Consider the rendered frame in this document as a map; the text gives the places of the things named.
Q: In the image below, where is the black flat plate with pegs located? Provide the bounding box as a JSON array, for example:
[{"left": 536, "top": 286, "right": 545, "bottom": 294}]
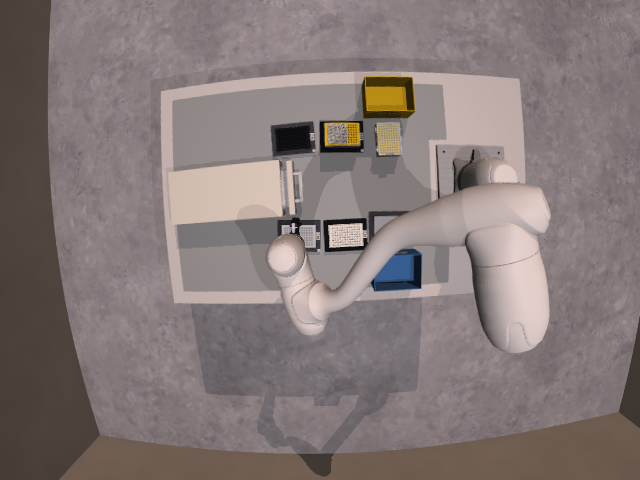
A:
[{"left": 277, "top": 220, "right": 320, "bottom": 252}]

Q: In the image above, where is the yellow open-top bin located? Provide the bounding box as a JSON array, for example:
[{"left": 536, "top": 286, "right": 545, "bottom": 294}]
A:
[{"left": 361, "top": 76, "right": 415, "bottom": 118}]

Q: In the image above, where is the blue waste bin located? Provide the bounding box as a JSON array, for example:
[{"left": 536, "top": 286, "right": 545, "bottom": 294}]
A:
[{"left": 371, "top": 249, "right": 422, "bottom": 292}]

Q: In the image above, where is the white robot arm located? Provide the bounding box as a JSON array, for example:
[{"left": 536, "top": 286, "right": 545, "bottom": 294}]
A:
[{"left": 266, "top": 149, "right": 551, "bottom": 353}]

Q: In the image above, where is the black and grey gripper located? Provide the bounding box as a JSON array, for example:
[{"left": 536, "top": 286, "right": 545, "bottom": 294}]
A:
[{"left": 289, "top": 218, "right": 302, "bottom": 236}]

